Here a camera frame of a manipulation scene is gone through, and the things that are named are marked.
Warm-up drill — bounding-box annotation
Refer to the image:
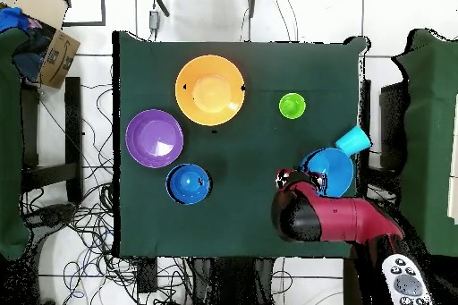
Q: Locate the light blue bowl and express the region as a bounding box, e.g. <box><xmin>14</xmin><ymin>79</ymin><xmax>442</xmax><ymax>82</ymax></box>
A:
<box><xmin>299</xmin><ymin>147</ymin><xmax>355</xmax><ymax>199</ymax></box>

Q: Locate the light blue cup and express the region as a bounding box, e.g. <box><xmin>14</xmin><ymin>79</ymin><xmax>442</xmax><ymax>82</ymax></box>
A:
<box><xmin>335</xmin><ymin>125</ymin><xmax>372</xmax><ymax>158</ymax></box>

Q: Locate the light green cup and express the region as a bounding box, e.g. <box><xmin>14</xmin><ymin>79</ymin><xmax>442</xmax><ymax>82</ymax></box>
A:
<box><xmin>278</xmin><ymin>92</ymin><xmax>308</xmax><ymax>121</ymax></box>

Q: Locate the dark blue small bowl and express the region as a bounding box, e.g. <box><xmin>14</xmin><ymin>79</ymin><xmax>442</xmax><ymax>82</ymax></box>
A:
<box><xmin>165</xmin><ymin>162</ymin><xmax>213</xmax><ymax>206</ymax></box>

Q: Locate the large orange bowl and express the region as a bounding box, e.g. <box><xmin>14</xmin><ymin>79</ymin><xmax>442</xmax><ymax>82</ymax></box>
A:
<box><xmin>174</xmin><ymin>55</ymin><xmax>247</xmax><ymax>127</ymax></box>

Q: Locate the green cloth covered table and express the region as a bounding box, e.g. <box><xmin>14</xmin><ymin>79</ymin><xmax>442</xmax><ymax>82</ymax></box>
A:
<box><xmin>0</xmin><ymin>27</ymin><xmax>31</xmax><ymax>261</ymax></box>
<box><xmin>391</xmin><ymin>28</ymin><xmax>458</xmax><ymax>258</ymax></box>

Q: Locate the purple bowl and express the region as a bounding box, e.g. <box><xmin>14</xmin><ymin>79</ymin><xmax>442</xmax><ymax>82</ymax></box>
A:
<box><xmin>124</xmin><ymin>108</ymin><xmax>184</xmax><ymax>169</ymax></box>

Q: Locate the black floor box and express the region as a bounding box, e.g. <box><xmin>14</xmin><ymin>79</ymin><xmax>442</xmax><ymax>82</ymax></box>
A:
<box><xmin>136</xmin><ymin>257</ymin><xmax>158</xmax><ymax>293</ymax></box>

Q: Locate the dark green tablecloth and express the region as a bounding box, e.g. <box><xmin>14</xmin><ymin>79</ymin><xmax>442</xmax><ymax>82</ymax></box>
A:
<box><xmin>111</xmin><ymin>30</ymin><xmax>369</xmax><ymax>259</ymax></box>

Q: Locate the cardboard box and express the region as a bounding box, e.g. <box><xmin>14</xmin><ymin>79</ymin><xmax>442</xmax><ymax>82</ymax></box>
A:
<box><xmin>0</xmin><ymin>0</ymin><xmax>81</xmax><ymax>90</ymax></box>

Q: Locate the blue cloth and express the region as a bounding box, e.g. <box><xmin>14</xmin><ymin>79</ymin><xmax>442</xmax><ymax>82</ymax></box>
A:
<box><xmin>0</xmin><ymin>6</ymin><xmax>30</xmax><ymax>32</ymax></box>

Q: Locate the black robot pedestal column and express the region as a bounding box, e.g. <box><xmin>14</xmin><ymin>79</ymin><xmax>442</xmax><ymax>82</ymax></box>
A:
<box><xmin>191</xmin><ymin>257</ymin><xmax>276</xmax><ymax>305</ymax></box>

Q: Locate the black stool frame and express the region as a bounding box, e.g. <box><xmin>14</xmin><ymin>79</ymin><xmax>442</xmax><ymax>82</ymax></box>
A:
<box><xmin>21</xmin><ymin>76</ymin><xmax>84</xmax><ymax>204</ymax></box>

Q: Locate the black pedestal base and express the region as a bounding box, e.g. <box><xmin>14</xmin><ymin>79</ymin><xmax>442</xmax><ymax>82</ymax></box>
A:
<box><xmin>22</xmin><ymin>202</ymin><xmax>78</xmax><ymax>229</ymax></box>

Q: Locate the thin black frame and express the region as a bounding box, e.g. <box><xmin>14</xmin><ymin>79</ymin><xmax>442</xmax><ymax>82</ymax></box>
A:
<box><xmin>53</xmin><ymin>0</ymin><xmax>107</xmax><ymax>28</ymax></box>

